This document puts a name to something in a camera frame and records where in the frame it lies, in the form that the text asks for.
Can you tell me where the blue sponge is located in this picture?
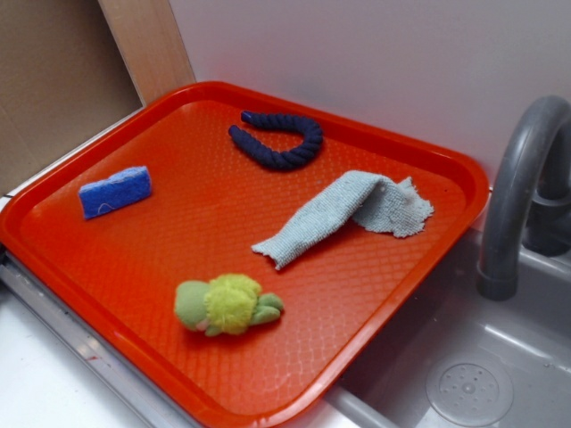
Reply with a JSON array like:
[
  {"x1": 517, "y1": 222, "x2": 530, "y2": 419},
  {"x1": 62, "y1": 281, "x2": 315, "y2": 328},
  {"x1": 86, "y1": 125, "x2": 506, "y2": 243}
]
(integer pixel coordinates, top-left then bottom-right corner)
[{"x1": 79, "y1": 166, "x2": 152, "y2": 219}]

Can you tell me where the dark blue rope piece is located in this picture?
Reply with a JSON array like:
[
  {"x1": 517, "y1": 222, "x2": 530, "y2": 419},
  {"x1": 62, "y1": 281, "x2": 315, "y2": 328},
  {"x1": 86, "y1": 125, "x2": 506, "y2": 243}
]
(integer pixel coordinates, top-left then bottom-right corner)
[{"x1": 228, "y1": 111, "x2": 324, "y2": 171}]

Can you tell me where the orange plastic tray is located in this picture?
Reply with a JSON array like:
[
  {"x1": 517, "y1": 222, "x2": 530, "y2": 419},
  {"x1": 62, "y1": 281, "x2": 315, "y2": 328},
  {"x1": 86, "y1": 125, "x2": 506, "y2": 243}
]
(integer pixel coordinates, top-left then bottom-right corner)
[{"x1": 1, "y1": 82, "x2": 489, "y2": 427}]

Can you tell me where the grey plastic sink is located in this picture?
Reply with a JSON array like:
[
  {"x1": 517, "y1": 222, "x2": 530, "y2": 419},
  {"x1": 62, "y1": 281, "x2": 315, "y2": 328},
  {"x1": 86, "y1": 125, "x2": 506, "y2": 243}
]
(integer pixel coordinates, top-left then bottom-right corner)
[{"x1": 327, "y1": 232, "x2": 570, "y2": 427}]

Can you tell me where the wooden board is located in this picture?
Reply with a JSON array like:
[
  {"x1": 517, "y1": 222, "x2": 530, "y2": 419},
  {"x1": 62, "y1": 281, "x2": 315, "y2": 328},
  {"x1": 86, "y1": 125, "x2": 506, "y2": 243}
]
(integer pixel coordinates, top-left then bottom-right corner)
[{"x1": 99, "y1": 0, "x2": 195, "y2": 105}]

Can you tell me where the brown cardboard panel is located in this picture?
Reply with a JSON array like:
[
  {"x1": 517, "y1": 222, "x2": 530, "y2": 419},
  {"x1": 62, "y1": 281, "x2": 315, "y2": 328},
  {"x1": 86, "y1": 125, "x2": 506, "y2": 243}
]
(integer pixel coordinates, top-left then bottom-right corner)
[{"x1": 1, "y1": 1, "x2": 141, "y2": 193}]

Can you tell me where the green plush toy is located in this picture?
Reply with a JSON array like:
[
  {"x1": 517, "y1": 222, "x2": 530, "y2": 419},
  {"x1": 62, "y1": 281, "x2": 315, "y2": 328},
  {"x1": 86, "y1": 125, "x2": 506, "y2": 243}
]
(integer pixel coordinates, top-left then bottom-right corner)
[{"x1": 174, "y1": 274, "x2": 285, "y2": 337}]

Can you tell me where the grey toy faucet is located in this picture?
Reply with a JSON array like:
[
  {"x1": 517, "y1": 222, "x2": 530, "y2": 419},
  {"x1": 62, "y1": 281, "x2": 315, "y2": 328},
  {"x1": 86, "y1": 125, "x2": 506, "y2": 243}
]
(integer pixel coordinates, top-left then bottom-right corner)
[{"x1": 476, "y1": 95, "x2": 570, "y2": 300}]

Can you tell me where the light blue cloth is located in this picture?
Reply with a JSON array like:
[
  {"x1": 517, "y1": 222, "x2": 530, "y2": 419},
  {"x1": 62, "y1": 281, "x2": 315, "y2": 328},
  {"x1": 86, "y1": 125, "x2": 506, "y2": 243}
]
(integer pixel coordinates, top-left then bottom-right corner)
[{"x1": 252, "y1": 170, "x2": 434, "y2": 270}]

